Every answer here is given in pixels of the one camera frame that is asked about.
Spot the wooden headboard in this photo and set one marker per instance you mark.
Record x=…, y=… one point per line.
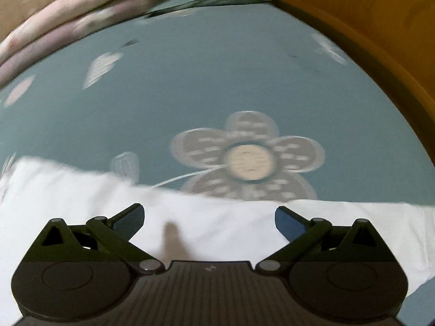
x=373, y=23

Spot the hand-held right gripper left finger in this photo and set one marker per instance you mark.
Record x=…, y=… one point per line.
x=131, y=220

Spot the teal pillow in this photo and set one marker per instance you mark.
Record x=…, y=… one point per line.
x=210, y=3

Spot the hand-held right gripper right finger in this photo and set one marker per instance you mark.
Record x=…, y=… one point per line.
x=289, y=222

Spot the bed with blue floral sheet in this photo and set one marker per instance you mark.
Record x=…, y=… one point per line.
x=204, y=85

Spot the white t-shirt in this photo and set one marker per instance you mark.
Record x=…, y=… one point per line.
x=210, y=220

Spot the purple floral quilt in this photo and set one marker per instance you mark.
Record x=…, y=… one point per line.
x=68, y=30

